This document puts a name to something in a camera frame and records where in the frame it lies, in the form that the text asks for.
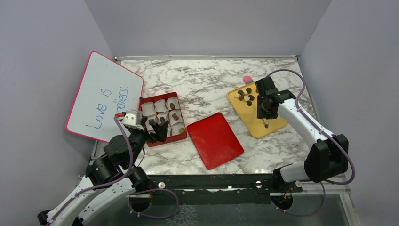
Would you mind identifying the black metal base rail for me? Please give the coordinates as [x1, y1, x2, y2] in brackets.
[129, 174, 302, 207]

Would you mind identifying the white paper cup liner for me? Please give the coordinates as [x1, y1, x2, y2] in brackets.
[154, 99, 169, 113]
[141, 102, 156, 116]

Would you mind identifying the milk chocolate rectangle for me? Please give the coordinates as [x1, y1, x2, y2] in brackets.
[172, 113, 179, 121]

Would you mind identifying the red chocolate box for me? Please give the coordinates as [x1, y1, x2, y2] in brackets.
[139, 92, 188, 147]

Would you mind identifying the pink framed whiteboard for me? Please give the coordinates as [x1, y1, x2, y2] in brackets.
[65, 51, 144, 142]

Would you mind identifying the yellow plastic tray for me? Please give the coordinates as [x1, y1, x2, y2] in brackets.
[227, 82, 288, 138]

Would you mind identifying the red box lid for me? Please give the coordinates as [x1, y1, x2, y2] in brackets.
[187, 113, 244, 170]

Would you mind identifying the pink eraser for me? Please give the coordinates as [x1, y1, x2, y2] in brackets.
[243, 76, 254, 84]

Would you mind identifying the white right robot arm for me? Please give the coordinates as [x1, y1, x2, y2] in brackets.
[255, 77, 349, 192]

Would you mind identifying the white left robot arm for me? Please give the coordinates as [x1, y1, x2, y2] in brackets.
[38, 110, 169, 226]

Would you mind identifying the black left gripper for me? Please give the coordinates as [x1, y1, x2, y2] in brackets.
[126, 116, 169, 168]

